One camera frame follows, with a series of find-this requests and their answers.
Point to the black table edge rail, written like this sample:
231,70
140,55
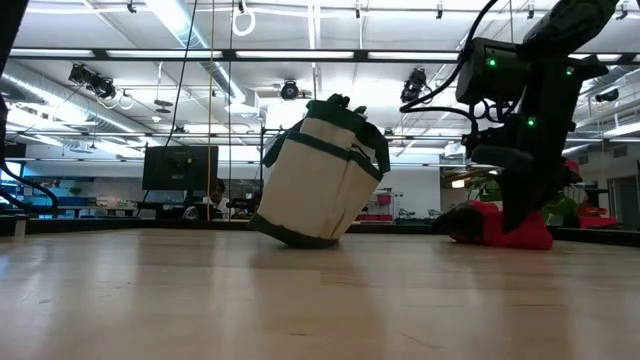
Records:
125,225

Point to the distant wooden desk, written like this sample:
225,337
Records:
95,208

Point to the white plant pot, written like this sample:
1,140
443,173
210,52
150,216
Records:
482,190

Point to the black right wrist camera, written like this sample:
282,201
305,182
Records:
492,75

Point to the black monitor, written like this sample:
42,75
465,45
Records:
180,167

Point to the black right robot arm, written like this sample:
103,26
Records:
570,22

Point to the black ceiling camera cluster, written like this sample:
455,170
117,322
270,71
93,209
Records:
92,81

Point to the round black ceiling camera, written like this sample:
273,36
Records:
289,90

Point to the red black gardening glove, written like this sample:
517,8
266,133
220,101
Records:
480,225

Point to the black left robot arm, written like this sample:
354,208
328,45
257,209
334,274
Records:
7,20

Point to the black overhead frame beam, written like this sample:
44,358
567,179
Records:
300,54

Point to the distant red bin shelf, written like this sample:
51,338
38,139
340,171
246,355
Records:
382,200

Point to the black wall security camera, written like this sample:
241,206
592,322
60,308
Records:
606,95

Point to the person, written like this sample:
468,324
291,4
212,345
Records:
216,197

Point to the small red storage bin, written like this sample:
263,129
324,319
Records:
597,222

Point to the large red storage bin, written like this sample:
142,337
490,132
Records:
572,167

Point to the beige green gardening bag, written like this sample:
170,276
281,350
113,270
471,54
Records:
310,185

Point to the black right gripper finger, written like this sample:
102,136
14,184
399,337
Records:
514,200
542,185

